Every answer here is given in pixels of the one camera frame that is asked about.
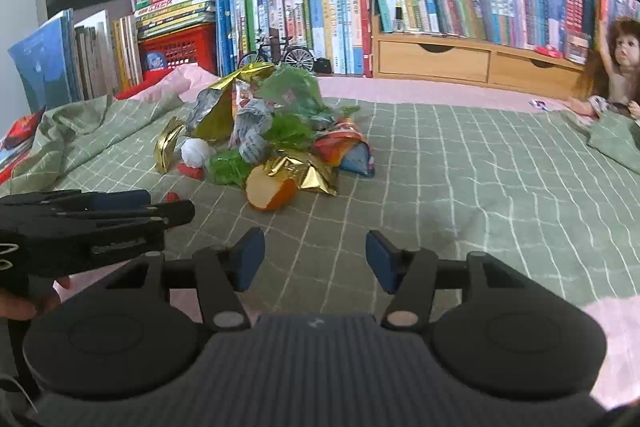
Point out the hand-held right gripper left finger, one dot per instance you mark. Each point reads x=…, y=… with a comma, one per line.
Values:
x=248, y=262

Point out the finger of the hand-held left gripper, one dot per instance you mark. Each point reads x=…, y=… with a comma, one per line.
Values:
x=125, y=199
x=170, y=212

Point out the row of slim leaning books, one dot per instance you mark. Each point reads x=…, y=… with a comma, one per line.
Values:
x=612, y=12

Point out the gold foil snack packet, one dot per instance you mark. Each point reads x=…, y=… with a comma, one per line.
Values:
x=167, y=147

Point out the small picture frame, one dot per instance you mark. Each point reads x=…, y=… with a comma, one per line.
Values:
x=577, y=49

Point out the model bicycle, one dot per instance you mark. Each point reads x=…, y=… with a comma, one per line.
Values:
x=295, y=57

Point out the small printed card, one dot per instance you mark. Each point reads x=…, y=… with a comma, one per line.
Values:
x=540, y=105

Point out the person's left hand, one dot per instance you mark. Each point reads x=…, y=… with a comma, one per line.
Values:
x=17, y=308

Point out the red plastic crate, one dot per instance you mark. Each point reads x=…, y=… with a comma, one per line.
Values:
x=187, y=49

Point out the row of thin picture books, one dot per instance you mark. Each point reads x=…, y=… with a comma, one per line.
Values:
x=105, y=57

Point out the small red toy car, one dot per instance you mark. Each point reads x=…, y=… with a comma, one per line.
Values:
x=550, y=51

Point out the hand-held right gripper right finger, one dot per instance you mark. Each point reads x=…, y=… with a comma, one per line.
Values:
x=384, y=262

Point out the stack of flat books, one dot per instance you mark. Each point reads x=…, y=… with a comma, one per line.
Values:
x=175, y=9

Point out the small black toy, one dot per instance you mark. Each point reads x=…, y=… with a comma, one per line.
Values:
x=323, y=66

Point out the wooden drawer organizer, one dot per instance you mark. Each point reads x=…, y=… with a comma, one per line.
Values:
x=430, y=59

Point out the doll with brown hair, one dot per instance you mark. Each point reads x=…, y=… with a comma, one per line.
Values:
x=622, y=67

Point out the small red wrapper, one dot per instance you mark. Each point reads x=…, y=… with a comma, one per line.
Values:
x=173, y=197
x=191, y=171

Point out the large blue picture book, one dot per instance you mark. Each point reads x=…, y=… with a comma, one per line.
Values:
x=42, y=62

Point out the opened gold foil bag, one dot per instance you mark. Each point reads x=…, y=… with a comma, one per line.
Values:
x=215, y=117

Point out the orange snack wrapper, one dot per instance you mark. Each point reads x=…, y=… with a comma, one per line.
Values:
x=345, y=147

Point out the round orange snack bag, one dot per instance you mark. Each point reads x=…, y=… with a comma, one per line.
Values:
x=270, y=192

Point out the crumpled gold foil packet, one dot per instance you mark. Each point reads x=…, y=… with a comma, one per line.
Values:
x=305, y=172

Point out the grey printed plastic wrapper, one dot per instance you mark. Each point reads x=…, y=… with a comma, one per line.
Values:
x=252, y=132

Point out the green checked blanket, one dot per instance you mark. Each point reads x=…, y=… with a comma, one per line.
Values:
x=450, y=187

